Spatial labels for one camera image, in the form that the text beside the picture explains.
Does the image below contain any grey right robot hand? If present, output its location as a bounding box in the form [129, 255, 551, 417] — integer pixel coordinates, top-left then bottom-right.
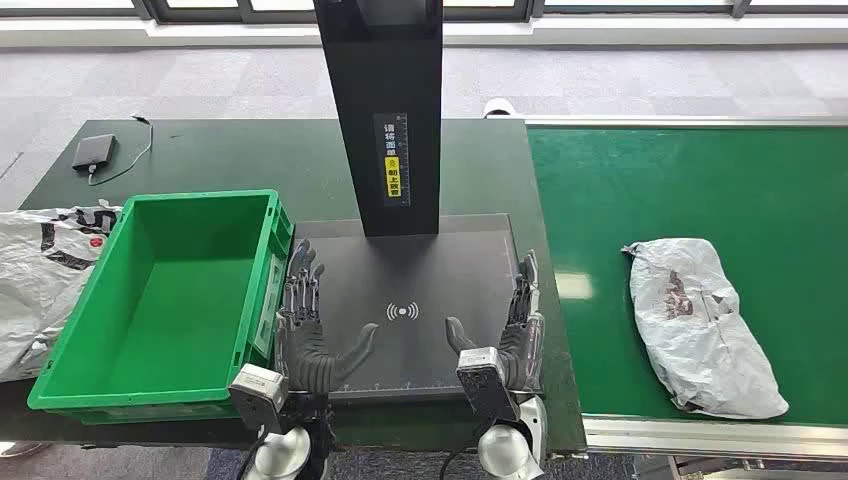
[445, 250, 547, 395]

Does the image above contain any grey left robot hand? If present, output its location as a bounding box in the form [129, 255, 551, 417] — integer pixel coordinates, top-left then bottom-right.
[274, 238, 380, 397]

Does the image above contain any grey parcel with brown print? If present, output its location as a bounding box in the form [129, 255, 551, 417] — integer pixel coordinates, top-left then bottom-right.
[621, 238, 791, 421]

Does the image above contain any black inbound scanner machine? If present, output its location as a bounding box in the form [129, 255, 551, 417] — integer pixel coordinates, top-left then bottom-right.
[284, 0, 526, 407]

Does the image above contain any green conveyor belt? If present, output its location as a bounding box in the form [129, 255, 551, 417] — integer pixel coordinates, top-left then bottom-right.
[526, 124, 848, 425]

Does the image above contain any white conveyor roller end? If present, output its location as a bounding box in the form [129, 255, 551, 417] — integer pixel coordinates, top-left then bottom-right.
[482, 97, 525, 121]

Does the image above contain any green plastic crate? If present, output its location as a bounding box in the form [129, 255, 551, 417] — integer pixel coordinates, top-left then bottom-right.
[27, 189, 295, 425]

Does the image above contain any yellow black scanner label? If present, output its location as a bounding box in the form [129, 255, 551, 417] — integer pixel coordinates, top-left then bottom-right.
[372, 112, 411, 208]

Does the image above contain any large white black-printed bag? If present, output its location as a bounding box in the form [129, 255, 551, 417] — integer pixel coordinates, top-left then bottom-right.
[0, 201, 124, 384]

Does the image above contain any black power bank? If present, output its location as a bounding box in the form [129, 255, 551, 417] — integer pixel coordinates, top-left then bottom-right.
[71, 134, 118, 172]

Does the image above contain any white window sill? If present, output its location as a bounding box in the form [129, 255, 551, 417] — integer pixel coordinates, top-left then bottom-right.
[0, 16, 848, 49]

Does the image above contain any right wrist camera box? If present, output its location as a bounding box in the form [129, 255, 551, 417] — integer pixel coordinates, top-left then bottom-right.
[457, 347, 522, 423]

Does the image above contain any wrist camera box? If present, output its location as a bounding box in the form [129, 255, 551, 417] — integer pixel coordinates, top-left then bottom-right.
[457, 347, 522, 423]
[228, 362, 291, 435]

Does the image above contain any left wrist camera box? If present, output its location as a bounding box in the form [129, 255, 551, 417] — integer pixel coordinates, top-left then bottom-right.
[228, 362, 291, 435]

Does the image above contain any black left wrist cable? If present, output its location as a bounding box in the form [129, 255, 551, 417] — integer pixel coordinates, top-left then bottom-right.
[235, 427, 270, 480]

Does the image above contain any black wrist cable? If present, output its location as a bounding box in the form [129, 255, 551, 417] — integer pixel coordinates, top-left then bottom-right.
[438, 445, 478, 480]
[235, 427, 270, 480]

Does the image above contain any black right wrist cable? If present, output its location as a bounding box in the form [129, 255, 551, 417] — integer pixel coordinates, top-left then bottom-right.
[438, 445, 478, 480]

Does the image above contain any thin white cable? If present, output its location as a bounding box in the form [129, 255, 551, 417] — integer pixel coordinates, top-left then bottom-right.
[86, 113, 155, 187]

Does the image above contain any black window frame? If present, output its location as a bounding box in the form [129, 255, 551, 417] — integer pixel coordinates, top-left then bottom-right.
[0, 0, 848, 25]

